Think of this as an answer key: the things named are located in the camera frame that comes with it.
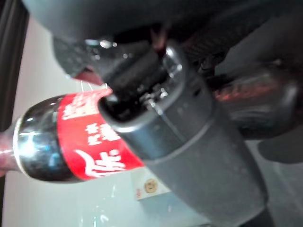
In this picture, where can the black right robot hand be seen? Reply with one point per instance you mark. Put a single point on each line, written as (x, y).
(189, 153)

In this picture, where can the cola bottle red label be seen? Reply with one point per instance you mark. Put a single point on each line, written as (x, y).
(82, 142)

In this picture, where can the beige carton box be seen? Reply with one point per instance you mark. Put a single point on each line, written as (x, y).
(149, 186)

